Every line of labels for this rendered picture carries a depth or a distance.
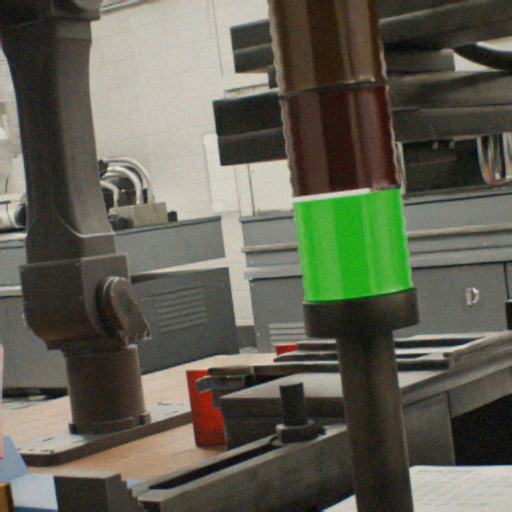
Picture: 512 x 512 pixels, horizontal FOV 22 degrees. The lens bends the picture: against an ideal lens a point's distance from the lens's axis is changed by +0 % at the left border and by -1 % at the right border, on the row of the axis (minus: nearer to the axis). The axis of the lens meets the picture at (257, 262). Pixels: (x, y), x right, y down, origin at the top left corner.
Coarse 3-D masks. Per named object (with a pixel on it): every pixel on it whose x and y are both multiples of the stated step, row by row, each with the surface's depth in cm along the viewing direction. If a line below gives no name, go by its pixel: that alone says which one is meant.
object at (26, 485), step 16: (16, 448) 90; (0, 464) 88; (16, 464) 89; (0, 480) 87; (16, 480) 87; (32, 480) 87; (48, 480) 86; (128, 480) 83; (144, 480) 82; (16, 496) 82; (32, 496) 82; (48, 496) 81
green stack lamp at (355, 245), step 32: (384, 192) 45; (320, 224) 45; (352, 224) 44; (384, 224) 45; (320, 256) 45; (352, 256) 44; (384, 256) 45; (320, 288) 45; (352, 288) 45; (384, 288) 45
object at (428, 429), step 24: (480, 384) 72; (504, 384) 75; (408, 408) 67; (432, 408) 68; (456, 408) 70; (480, 408) 77; (504, 408) 76; (240, 432) 70; (264, 432) 69; (408, 432) 67; (432, 432) 68; (456, 432) 78; (480, 432) 77; (504, 432) 76; (408, 456) 66; (432, 456) 68; (456, 456) 78; (480, 456) 77; (504, 456) 76
